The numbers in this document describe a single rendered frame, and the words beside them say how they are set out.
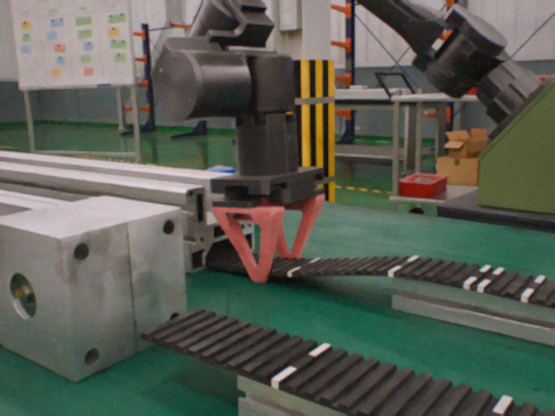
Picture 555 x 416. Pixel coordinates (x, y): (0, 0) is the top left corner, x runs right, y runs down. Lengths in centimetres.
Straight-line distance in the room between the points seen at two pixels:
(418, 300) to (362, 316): 5
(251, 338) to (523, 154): 59
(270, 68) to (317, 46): 338
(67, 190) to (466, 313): 47
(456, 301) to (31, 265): 30
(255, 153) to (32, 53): 644
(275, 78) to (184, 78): 9
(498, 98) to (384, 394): 67
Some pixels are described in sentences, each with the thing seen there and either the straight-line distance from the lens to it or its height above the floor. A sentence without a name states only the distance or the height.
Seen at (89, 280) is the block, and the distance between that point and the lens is 39.
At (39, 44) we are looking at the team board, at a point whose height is 142.
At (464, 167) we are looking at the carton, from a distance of 553.
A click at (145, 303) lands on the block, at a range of 42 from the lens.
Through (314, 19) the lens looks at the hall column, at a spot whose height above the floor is 135.
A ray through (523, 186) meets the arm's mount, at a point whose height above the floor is 81.
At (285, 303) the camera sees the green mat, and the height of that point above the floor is 78.
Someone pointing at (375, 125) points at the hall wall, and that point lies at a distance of 928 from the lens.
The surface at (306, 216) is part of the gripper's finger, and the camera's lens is 56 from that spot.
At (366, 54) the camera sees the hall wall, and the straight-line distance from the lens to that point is 938.
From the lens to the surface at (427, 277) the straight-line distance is 45.
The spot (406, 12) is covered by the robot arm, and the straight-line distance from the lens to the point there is 92.
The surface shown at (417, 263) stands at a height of 82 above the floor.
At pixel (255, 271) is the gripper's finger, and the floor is 79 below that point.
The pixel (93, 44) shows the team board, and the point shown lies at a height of 138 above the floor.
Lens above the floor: 96
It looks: 12 degrees down
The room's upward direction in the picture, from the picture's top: 1 degrees counter-clockwise
